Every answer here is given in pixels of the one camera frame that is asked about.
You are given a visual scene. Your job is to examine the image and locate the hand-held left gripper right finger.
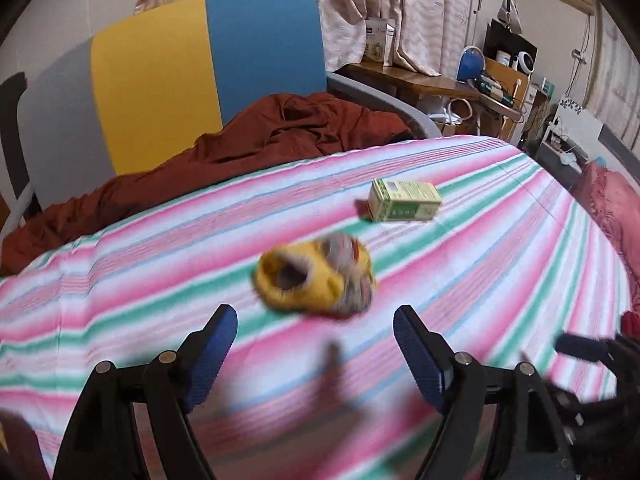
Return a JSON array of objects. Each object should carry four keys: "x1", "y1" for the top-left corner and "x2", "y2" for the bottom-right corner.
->
[{"x1": 392, "y1": 304, "x2": 576, "y2": 480}]

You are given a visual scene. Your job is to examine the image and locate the pink floral blanket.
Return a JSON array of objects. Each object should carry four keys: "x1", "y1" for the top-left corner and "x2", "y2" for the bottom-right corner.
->
[{"x1": 570, "y1": 157, "x2": 640, "y2": 311}]

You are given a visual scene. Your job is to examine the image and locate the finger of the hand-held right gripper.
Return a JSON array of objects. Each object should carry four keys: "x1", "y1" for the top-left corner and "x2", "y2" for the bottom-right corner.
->
[{"x1": 555, "y1": 332, "x2": 617, "y2": 364}]

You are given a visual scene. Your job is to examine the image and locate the yellow patterned socks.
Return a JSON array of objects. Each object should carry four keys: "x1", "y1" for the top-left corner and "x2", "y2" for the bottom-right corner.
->
[{"x1": 252, "y1": 232, "x2": 377, "y2": 318}]

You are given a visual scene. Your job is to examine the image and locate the white cable loop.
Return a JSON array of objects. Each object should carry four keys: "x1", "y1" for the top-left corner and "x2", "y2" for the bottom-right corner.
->
[{"x1": 430, "y1": 97, "x2": 483, "y2": 136}]

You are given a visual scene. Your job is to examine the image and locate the black shelf panel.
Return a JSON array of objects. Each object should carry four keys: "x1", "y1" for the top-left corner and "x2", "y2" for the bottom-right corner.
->
[{"x1": 482, "y1": 19, "x2": 538, "y2": 68}]

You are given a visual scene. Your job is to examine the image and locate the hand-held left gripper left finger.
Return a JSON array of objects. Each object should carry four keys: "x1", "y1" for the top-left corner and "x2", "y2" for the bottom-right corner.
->
[{"x1": 52, "y1": 304, "x2": 238, "y2": 480}]

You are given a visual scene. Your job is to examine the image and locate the wooden desk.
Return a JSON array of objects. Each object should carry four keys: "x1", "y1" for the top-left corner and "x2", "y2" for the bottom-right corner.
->
[{"x1": 332, "y1": 62, "x2": 531, "y2": 126}]

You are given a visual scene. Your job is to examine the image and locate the grey yellow blue chair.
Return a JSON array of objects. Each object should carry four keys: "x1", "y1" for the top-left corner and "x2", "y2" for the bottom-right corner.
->
[{"x1": 0, "y1": 0, "x2": 443, "y2": 241}]

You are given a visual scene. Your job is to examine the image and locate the striped pink green tablecloth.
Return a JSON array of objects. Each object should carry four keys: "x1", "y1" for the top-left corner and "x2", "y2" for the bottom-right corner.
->
[{"x1": 0, "y1": 135, "x2": 636, "y2": 480}]

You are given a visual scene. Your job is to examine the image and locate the small green carton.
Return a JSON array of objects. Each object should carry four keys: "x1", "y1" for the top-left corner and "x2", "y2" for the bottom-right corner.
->
[{"x1": 368, "y1": 178, "x2": 443, "y2": 222}]

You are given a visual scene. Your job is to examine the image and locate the white storage rack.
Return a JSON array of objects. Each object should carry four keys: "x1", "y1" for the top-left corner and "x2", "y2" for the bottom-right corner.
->
[{"x1": 542, "y1": 105, "x2": 608, "y2": 161}]

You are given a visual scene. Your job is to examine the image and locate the rust brown cloth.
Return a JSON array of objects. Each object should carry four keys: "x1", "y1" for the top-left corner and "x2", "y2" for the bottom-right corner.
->
[{"x1": 0, "y1": 92, "x2": 416, "y2": 277}]

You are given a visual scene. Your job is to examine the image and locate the pink patterned curtain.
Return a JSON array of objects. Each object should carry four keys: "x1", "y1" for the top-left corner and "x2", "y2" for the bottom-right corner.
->
[
  {"x1": 135, "y1": 0, "x2": 486, "y2": 78},
  {"x1": 595, "y1": 10, "x2": 640, "y2": 151}
]

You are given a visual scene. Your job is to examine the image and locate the blue round object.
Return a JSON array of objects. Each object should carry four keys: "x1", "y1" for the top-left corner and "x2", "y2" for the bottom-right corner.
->
[{"x1": 456, "y1": 46, "x2": 485, "y2": 82}]

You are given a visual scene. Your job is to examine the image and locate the small white printed box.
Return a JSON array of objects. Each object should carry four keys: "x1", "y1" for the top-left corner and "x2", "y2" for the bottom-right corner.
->
[{"x1": 364, "y1": 16, "x2": 397, "y2": 67}]

